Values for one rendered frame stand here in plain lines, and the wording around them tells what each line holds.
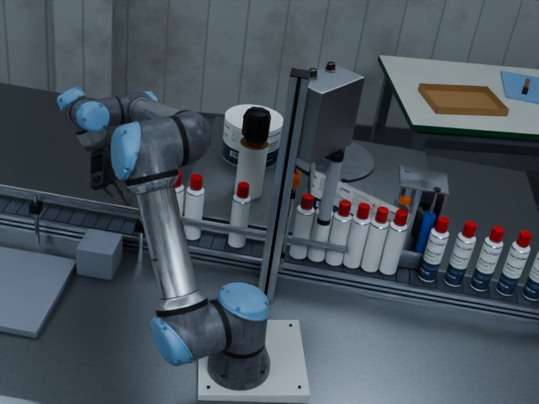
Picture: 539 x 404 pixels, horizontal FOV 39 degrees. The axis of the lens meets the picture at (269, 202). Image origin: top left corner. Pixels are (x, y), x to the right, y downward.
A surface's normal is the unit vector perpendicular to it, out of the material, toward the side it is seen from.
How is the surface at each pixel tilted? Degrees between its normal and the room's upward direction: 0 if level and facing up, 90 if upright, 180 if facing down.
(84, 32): 90
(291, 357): 3
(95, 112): 70
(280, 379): 3
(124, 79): 90
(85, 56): 90
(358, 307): 0
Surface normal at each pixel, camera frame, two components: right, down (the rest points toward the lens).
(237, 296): 0.18, -0.86
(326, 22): 0.07, 0.55
